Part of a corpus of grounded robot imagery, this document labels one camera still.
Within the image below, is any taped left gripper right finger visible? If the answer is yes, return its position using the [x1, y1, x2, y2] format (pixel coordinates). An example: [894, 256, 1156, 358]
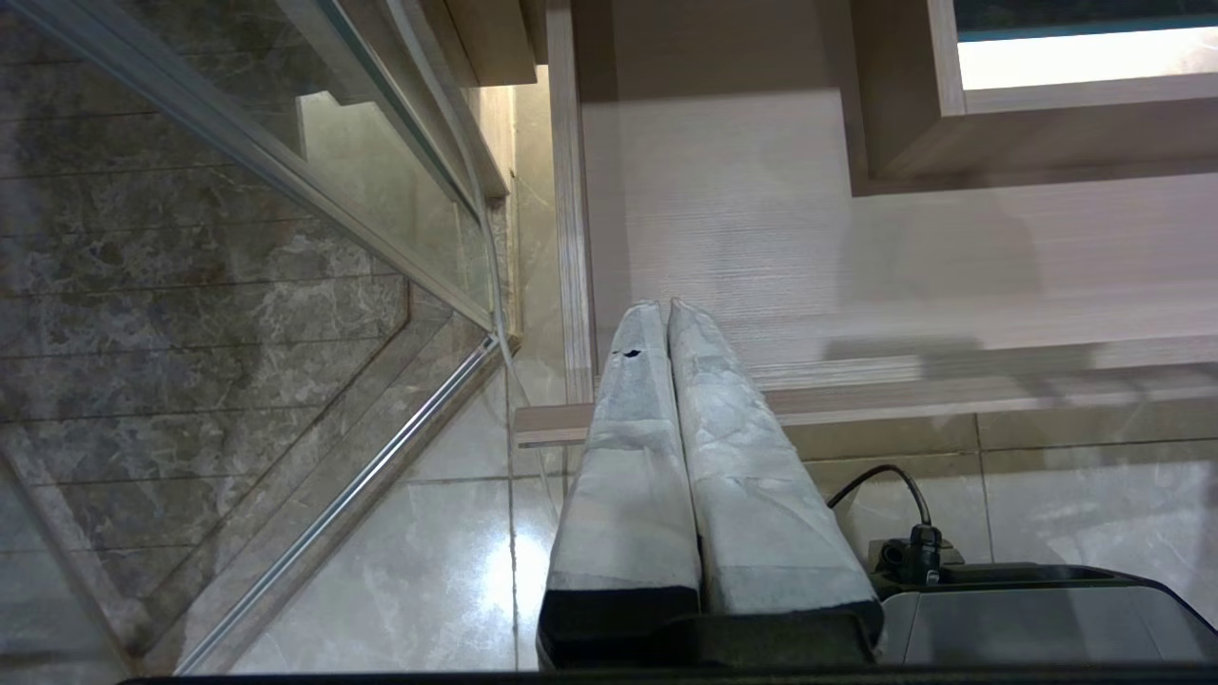
[669, 299, 882, 616]

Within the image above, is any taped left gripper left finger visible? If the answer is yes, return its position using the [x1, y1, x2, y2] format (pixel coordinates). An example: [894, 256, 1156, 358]
[544, 301, 703, 619]

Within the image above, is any light wooden drawer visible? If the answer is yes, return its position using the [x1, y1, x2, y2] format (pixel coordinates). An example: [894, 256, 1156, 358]
[514, 0, 1218, 450]

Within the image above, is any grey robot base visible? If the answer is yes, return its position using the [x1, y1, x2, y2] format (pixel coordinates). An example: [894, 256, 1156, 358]
[868, 538, 1218, 667]

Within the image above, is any light wooden vanity cabinet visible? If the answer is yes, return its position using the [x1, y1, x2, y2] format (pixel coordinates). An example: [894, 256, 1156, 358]
[419, 0, 553, 88]

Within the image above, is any black base cable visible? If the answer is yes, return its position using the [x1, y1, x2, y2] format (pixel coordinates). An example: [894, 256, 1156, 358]
[828, 464, 945, 587]

